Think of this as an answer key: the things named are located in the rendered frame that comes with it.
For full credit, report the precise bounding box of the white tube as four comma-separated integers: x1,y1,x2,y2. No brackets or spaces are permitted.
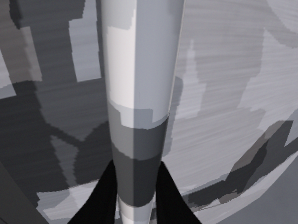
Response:
101,0,186,224

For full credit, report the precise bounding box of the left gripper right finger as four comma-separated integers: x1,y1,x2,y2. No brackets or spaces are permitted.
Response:
156,161,202,224

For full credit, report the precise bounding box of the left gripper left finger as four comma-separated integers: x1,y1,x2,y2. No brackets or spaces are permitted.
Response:
67,160,117,224

